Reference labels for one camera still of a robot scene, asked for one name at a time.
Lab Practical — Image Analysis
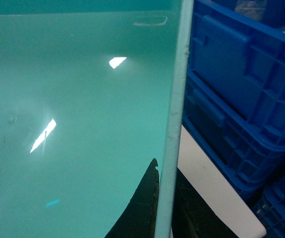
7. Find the blue crate stacked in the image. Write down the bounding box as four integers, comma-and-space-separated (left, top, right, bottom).
182, 72, 285, 201
188, 0, 285, 147

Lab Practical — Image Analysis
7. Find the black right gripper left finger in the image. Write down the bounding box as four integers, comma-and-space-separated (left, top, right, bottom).
106, 158, 160, 238

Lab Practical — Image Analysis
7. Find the teal plastic bin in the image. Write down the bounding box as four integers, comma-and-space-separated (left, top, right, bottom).
0, 0, 189, 238

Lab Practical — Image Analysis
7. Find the blue crate under large crate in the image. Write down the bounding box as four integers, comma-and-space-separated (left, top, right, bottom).
252, 174, 285, 238

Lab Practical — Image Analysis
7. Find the blue crate upper stacked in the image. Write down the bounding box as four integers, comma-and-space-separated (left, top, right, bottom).
188, 0, 285, 147

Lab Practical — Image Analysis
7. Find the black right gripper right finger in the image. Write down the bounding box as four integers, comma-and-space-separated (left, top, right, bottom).
171, 170, 237, 238

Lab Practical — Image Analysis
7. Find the blue crate lower stacked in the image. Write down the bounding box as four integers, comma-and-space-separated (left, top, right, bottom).
182, 72, 285, 201

